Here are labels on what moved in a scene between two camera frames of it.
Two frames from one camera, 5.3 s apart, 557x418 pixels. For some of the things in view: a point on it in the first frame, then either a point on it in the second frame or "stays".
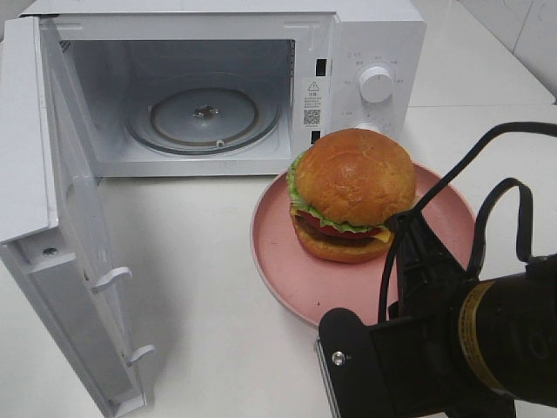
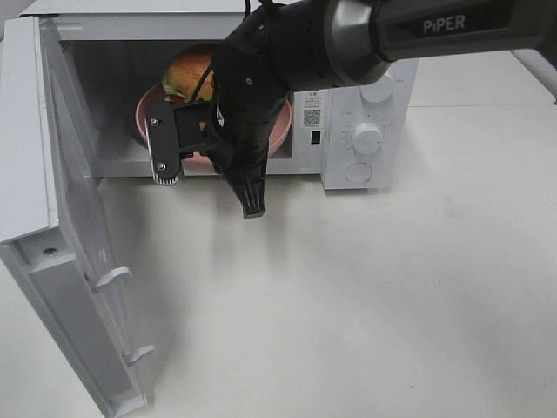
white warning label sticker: x=312 y=104 stays
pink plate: x=449 y=217 to x=206 y=163
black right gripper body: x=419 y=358 to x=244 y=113
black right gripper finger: x=395 y=312 to x=248 y=184
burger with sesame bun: x=345 y=188 to x=182 y=78
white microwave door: x=53 y=229 stays
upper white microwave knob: x=376 y=84 stays
